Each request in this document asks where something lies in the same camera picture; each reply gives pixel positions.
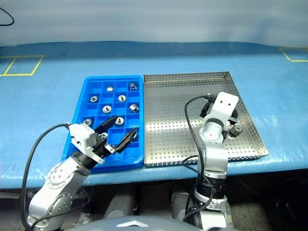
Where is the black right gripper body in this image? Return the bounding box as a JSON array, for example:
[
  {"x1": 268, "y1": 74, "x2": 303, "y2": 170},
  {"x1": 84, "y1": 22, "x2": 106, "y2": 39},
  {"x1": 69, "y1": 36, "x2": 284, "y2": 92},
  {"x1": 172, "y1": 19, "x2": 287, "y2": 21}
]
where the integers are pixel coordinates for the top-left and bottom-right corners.
[{"x1": 199, "y1": 102, "x2": 241, "y2": 124}]

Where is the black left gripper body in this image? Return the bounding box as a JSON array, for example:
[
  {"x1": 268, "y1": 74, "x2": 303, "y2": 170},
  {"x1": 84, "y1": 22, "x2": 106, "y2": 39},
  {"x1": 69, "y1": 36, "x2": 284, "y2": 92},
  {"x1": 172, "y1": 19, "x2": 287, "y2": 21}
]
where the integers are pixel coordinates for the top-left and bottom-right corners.
[{"x1": 92, "y1": 133, "x2": 116, "y2": 159}]

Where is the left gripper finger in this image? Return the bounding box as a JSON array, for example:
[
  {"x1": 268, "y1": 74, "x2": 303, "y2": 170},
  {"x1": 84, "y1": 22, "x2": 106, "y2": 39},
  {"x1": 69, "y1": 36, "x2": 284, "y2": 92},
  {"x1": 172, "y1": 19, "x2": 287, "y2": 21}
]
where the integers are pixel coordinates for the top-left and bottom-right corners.
[
  {"x1": 113, "y1": 127, "x2": 139, "y2": 154},
  {"x1": 95, "y1": 116, "x2": 118, "y2": 138}
]

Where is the blue compartment tray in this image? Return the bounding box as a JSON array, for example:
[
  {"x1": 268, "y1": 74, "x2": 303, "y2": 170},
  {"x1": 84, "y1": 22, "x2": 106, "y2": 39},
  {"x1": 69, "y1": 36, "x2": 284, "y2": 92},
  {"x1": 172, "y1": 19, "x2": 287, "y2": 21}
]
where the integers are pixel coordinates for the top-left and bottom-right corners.
[{"x1": 62, "y1": 75, "x2": 145, "y2": 174}]

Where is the perforated metal tray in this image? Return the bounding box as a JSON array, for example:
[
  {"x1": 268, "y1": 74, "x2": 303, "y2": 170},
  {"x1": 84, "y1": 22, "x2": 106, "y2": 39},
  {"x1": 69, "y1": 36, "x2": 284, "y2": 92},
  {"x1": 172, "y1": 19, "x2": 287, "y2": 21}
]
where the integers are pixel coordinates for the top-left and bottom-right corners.
[{"x1": 143, "y1": 71, "x2": 270, "y2": 168}]

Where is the grey rounded housing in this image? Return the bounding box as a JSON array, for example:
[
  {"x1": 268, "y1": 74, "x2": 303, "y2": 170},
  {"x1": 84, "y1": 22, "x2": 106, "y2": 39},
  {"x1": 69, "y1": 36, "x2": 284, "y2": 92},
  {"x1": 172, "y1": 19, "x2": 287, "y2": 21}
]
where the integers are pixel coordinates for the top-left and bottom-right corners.
[
  {"x1": 104, "y1": 194, "x2": 134, "y2": 218},
  {"x1": 171, "y1": 191, "x2": 200, "y2": 227}
]

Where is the grey robot chest cover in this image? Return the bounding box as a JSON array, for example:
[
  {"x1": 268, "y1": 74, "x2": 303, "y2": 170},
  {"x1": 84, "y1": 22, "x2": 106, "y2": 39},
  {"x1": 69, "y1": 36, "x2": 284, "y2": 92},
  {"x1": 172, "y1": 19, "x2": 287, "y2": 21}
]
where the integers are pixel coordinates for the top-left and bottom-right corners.
[{"x1": 66, "y1": 215, "x2": 191, "y2": 231}]

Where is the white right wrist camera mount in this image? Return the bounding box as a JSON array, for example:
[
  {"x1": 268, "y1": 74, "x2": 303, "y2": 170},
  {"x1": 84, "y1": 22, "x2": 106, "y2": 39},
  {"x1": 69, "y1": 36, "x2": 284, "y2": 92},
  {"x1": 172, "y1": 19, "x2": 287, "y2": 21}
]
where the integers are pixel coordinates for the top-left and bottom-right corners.
[{"x1": 204, "y1": 92, "x2": 239, "y2": 126}]

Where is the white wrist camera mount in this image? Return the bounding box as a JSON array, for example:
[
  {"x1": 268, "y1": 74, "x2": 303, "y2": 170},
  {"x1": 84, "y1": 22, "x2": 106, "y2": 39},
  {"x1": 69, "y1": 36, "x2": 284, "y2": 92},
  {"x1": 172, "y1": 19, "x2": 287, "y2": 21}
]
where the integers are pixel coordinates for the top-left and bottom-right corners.
[
  {"x1": 204, "y1": 92, "x2": 239, "y2": 126},
  {"x1": 69, "y1": 122, "x2": 106, "y2": 166}
]

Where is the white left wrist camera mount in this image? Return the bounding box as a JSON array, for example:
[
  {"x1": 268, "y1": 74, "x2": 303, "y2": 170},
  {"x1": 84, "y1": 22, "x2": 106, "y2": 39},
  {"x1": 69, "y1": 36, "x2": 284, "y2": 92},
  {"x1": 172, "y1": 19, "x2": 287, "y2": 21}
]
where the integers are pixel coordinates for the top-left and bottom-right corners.
[{"x1": 69, "y1": 122, "x2": 106, "y2": 166}]

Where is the thin black wall cable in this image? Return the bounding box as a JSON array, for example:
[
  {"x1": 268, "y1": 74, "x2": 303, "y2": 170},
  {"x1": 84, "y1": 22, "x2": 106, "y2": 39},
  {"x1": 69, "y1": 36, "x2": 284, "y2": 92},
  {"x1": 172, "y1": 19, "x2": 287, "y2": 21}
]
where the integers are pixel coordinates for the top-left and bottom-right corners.
[{"x1": 0, "y1": 7, "x2": 14, "y2": 26}]

